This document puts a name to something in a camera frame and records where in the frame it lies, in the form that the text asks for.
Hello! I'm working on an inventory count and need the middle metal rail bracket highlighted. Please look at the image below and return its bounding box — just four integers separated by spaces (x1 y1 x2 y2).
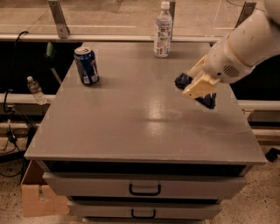
168 0 176 39

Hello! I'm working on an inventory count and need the grey drawer cabinet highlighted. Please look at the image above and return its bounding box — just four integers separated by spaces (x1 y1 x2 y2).
25 42 265 224

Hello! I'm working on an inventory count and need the blue soda can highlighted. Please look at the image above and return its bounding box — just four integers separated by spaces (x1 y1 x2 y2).
73 46 99 85

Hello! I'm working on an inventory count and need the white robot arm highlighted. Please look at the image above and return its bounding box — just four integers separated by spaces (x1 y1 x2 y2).
183 0 280 99

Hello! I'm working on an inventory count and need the top grey drawer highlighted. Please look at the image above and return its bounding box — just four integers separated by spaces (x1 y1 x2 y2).
43 172 246 200

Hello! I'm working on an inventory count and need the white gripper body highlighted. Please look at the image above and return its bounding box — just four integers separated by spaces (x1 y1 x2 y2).
204 40 254 83

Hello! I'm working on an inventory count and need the dark blue rxbar wrapper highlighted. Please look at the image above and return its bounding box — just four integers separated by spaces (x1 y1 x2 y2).
174 73 216 109

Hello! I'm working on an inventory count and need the left metal rail bracket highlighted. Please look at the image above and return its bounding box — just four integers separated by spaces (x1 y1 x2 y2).
48 0 70 39

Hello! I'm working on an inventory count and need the brown cardboard box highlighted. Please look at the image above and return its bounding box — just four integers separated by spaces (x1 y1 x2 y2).
21 161 69 217

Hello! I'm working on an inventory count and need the small clear bottle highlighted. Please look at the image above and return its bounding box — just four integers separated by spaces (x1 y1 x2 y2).
27 76 47 105

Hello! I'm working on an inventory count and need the right metal rail bracket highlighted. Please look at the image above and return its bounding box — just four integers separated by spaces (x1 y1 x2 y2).
235 2 256 27

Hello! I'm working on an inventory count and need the green handled tool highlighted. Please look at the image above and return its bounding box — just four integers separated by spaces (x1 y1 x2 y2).
44 41 62 84

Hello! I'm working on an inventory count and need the metal rail bracket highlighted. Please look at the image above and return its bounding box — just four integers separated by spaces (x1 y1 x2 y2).
235 2 256 27
168 0 176 39
48 0 70 39

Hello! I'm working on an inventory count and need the grey drawer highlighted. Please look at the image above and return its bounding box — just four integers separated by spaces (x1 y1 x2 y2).
67 200 221 220
43 172 246 200

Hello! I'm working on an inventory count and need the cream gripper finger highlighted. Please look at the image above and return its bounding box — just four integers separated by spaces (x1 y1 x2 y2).
187 55 207 79
182 73 221 99

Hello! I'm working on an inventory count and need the clear plastic water bottle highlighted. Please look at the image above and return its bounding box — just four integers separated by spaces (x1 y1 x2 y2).
153 1 172 58

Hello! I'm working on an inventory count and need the black cable left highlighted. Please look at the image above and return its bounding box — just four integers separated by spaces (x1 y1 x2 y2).
0 30 36 179

